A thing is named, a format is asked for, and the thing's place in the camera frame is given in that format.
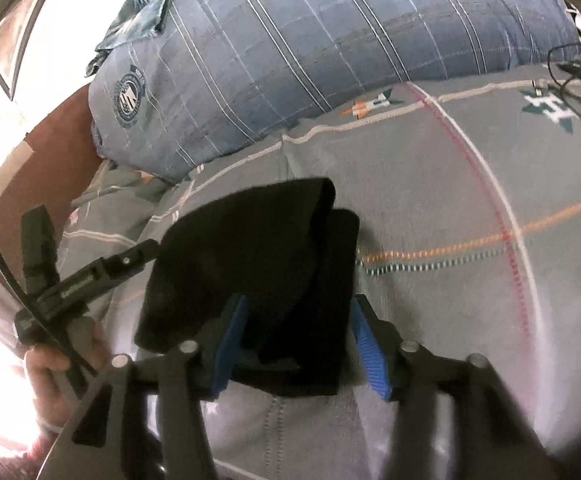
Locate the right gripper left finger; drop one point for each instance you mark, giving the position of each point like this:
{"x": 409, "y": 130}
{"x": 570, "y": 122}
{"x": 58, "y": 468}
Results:
{"x": 143, "y": 420}

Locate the blue plaid pillow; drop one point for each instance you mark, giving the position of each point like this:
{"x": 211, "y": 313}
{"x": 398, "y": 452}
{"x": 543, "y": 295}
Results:
{"x": 226, "y": 73}

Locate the grey patterned bed sheet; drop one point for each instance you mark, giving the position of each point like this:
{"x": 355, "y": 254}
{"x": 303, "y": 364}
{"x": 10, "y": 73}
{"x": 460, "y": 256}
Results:
{"x": 469, "y": 196}

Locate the person's left hand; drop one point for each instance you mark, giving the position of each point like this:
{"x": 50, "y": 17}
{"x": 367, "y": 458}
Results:
{"x": 43, "y": 362}

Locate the teal cloth behind pillow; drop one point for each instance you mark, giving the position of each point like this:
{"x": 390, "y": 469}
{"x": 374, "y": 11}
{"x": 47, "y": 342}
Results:
{"x": 136, "y": 20}

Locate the black pants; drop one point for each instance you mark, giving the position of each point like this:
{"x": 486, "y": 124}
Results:
{"x": 290, "y": 252}

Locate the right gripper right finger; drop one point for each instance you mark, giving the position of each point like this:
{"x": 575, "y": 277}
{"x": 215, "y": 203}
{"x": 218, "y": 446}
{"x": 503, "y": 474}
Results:
{"x": 455, "y": 418}

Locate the brown headboard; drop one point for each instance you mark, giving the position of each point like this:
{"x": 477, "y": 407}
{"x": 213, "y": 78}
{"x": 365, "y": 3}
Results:
{"x": 51, "y": 167}

